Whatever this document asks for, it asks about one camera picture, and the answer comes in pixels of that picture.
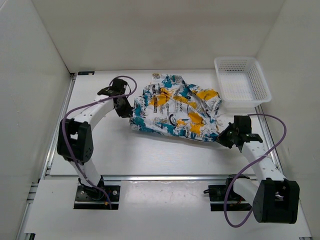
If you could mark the black corner label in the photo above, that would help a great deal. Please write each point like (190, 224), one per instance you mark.
(85, 73)

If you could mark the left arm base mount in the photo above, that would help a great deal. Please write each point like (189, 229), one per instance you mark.
(89, 198)

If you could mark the patterned white shorts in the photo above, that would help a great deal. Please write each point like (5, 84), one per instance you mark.
(172, 107)

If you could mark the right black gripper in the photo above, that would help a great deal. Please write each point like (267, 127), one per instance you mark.
(221, 138)

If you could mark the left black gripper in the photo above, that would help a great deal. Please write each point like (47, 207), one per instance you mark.
(127, 110)

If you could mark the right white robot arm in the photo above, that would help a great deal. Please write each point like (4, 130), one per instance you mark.
(273, 198)

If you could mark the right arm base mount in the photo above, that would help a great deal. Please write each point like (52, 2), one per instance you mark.
(240, 197)

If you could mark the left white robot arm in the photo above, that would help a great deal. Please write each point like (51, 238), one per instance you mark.
(75, 138)

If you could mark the white plastic basket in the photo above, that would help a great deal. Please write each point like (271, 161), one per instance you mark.
(241, 82)

